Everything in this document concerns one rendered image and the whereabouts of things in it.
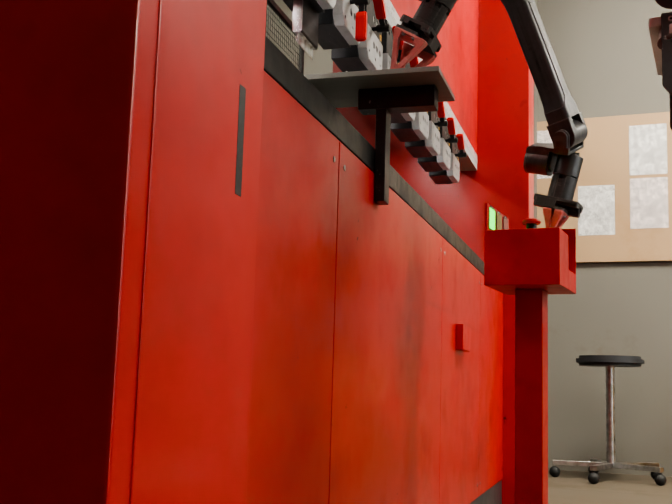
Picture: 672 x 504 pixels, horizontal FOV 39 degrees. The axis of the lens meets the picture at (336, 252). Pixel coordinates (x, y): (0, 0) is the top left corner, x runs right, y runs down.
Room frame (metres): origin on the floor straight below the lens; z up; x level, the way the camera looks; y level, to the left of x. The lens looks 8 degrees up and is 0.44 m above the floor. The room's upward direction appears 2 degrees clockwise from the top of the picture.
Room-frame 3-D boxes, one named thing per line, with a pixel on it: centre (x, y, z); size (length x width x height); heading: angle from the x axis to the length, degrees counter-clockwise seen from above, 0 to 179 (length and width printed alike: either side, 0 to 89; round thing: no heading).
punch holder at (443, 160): (3.07, -0.32, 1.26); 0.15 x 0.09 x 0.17; 164
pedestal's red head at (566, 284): (2.06, -0.43, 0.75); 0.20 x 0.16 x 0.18; 156
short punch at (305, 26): (1.75, 0.07, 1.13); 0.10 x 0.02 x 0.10; 164
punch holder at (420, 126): (2.69, -0.21, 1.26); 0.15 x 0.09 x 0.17; 164
